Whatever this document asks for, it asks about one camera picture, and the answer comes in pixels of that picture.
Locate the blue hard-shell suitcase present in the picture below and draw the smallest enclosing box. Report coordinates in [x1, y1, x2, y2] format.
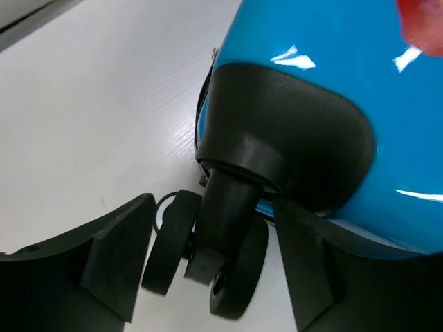
[142, 1, 442, 320]

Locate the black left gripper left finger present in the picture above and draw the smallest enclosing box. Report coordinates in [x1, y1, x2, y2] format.
[1, 194, 155, 331]

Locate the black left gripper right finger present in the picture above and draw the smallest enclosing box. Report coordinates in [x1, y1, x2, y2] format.
[273, 199, 442, 331]

